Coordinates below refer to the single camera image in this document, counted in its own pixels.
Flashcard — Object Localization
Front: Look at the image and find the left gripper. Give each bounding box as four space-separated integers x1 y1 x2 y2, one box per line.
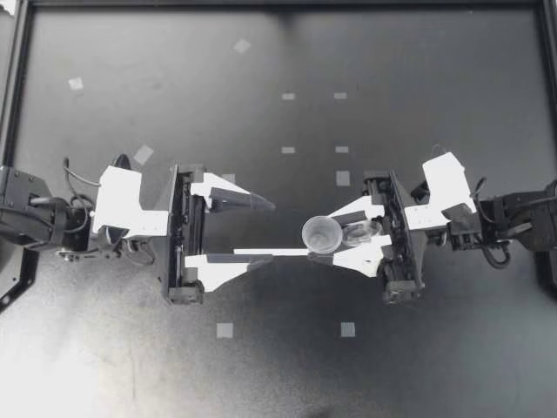
145 163 277 305

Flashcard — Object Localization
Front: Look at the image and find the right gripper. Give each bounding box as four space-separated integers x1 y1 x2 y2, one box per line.
306 168 426 306

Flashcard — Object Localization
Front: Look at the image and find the clear plastic lid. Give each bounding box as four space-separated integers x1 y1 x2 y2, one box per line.
342 219 385 248

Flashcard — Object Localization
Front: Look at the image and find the clear plastic cup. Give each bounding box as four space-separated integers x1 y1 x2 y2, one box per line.
301 214 343 256

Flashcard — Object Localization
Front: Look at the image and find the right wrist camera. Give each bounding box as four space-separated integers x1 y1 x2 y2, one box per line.
404 150 478 232

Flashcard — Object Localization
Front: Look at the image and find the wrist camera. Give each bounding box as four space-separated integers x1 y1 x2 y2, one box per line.
404 150 478 232
91 152 171 240

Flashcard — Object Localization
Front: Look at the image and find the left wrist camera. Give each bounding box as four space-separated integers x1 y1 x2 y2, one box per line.
91 152 171 240

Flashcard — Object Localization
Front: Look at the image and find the black frame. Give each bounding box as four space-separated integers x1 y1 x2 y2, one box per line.
0 0 557 184

